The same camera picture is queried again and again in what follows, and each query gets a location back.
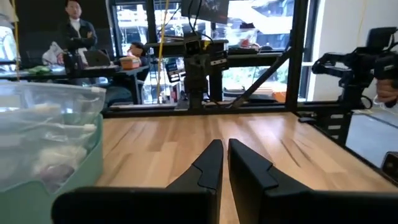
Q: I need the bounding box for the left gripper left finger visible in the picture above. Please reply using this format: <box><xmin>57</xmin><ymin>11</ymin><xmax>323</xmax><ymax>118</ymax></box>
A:
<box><xmin>51</xmin><ymin>139</ymin><xmax>224</xmax><ymax>224</ymax></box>

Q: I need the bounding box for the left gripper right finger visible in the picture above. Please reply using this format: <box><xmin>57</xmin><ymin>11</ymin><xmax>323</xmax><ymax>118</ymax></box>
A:
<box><xmin>228</xmin><ymin>138</ymin><xmax>398</xmax><ymax>224</ymax></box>

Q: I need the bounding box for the clear plastic zip bag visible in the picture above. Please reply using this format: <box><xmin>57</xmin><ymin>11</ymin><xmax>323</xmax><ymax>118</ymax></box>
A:
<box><xmin>0</xmin><ymin>81</ymin><xmax>107</xmax><ymax>194</ymax></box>

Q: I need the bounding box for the white gauze roll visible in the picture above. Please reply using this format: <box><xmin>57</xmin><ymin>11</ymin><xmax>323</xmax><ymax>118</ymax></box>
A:
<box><xmin>30</xmin><ymin>145</ymin><xmax>88</xmax><ymax>175</ymax></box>

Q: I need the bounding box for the blue white sign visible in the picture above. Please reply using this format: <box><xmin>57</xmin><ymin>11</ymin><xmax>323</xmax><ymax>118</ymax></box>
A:
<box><xmin>165</xmin><ymin>60</ymin><xmax>187</xmax><ymax>83</ymax></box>

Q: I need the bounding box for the black monitor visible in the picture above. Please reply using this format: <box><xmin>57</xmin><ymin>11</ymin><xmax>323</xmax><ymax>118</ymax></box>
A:
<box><xmin>180</xmin><ymin>0</ymin><xmax>231</xmax><ymax>26</ymax></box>

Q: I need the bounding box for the person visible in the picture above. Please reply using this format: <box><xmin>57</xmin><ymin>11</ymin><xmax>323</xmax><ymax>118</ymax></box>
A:
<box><xmin>58</xmin><ymin>0</ymin><xmax>99</xmax><ymax>68</ymax></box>
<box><xmin>104</xmin><ymin>41</ymin><xmax>150</xmax><ymax>105</ymax></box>

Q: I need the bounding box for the orange container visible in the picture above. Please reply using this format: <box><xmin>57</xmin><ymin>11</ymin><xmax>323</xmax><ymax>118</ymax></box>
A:
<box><xmin>119</xmin><ymin>55</ymin><xmax>142</xmax><ymax>70</ymax></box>

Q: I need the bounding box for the black diagonal strut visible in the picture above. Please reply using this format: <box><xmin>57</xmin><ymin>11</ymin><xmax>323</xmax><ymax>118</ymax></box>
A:
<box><xmin>230</xmin><ymin>46</ymin><xmax>295</xmax><ymax>109</ymax></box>

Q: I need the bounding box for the grey laptop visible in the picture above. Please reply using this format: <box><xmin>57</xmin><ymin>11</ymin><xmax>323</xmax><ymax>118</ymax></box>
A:
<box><xmin>83</xmin><ymin>49</ymin><xmax>112</xmax><ymax>68</ymax></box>

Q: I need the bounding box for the black office desk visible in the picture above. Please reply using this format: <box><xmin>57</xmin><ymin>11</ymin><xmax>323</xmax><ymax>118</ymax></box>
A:
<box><xmin>0</xmin><ymin>63</ymin><xmax>150</xmax><ymax>105</ymax></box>

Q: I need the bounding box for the white bag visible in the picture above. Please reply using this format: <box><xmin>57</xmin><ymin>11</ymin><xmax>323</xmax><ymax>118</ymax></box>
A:
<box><xmin>41</xmin><ymin>40</ymin><xmax>65</xmax><ymax>66</ymax></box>

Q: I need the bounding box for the person's hand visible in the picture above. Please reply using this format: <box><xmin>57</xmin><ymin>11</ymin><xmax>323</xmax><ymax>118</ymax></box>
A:
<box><xmin>375</xmin><ymin>78</ymin><xmax>398</xmax><ymax>108</ymax></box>

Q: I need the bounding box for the green cloth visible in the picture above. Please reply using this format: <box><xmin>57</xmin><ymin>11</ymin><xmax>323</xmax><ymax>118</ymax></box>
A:
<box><xmin>27</xmin><ymin>65</ymin><xmax>53</xmax><ymax>75</ymax></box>

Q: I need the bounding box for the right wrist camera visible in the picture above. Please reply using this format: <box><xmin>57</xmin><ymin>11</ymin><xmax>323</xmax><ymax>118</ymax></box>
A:
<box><xmin>184</xmin><ymin>39</ymin><xmax>203</xmax><ymax>57</ymax></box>

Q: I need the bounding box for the yellow hanging cable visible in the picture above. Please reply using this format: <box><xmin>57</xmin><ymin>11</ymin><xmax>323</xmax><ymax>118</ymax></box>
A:
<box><xmin>154</xmin><ymin>0</ymin><xmax>171</xmax><ymax>104</ymax></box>

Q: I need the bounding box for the black vertical post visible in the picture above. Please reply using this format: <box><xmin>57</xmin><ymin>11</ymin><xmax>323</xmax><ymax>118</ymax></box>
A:
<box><xmin>285</xmin><ymin>0</ymin><xmax>313</xmax><ymax>112</ymax></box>

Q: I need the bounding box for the black network switch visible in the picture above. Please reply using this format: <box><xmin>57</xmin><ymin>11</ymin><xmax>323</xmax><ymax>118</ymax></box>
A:
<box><xmin>381</xmin><ymin>151</ymin><xmax>398</xmax><ymax>183</ymax></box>

